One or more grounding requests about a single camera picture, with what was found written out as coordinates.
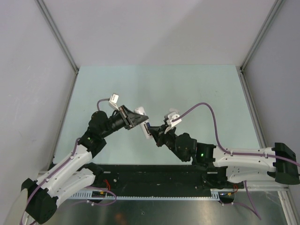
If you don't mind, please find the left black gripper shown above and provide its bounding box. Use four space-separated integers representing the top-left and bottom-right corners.
100 105 148 138

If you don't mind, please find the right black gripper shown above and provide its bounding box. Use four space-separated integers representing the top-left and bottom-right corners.
149 123 188 162

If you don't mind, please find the white remote control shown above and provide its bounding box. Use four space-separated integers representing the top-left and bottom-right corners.
134 106 153 139

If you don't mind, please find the white battery compartment cover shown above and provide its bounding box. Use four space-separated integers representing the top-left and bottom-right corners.
169 108 179 114

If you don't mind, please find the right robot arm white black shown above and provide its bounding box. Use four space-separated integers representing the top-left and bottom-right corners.
148 125 300 188

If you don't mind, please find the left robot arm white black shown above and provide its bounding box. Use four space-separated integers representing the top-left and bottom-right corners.
21 105 148 224

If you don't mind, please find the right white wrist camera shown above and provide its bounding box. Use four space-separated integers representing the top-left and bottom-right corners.
164 111 182 134

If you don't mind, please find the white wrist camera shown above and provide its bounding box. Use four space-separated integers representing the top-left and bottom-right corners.
109 93 119 111
164 111 182 134

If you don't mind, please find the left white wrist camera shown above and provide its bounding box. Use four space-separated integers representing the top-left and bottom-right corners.
109 93 119 111

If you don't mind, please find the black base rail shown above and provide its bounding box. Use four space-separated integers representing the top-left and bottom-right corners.
46 164 249 197

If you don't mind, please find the grey slotted cable duct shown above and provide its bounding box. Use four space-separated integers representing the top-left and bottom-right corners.
69 189 238 201

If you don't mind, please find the left aluminium frame post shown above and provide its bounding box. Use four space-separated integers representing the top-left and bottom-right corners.
34 0 79 74

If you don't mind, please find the aluminium frame post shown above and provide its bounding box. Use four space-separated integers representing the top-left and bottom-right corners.
34 0 79 74
240 0 285 72

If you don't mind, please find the right aluminium frame post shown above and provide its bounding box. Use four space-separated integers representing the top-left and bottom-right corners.
240 0 285 72

